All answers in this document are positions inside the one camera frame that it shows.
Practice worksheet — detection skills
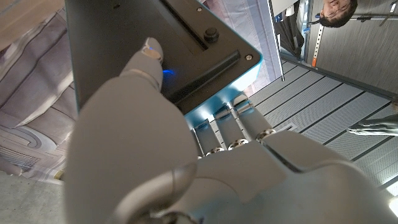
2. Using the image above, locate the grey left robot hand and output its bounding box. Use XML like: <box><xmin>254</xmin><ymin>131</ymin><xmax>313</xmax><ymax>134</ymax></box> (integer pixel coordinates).
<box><xmin>63</xmin><ymin>37</ymin><xmax>398</xmax><ymax>224</ymax></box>

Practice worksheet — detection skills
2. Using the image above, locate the blue toy piano keyboard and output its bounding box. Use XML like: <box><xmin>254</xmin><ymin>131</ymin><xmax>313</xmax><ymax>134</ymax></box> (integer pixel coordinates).
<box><xmin>64</xmin><ymin>0</ymin><xmax>264</xmax><ymax>130</ymax></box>

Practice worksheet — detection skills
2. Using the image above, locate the person in beige shirt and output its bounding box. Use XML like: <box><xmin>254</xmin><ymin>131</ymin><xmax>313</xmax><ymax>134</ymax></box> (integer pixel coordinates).
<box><xmin>346</xmin><ymin>113</ymin><xmax>398</xmax><ymax>137</ymax></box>

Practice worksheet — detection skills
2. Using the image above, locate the person in blue jeans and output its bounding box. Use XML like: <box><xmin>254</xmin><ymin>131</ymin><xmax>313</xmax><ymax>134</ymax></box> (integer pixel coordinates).
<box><xmin>318</xmin><ymin>0</ymin><xmax>359</xmax><ymax>29</ymax></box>

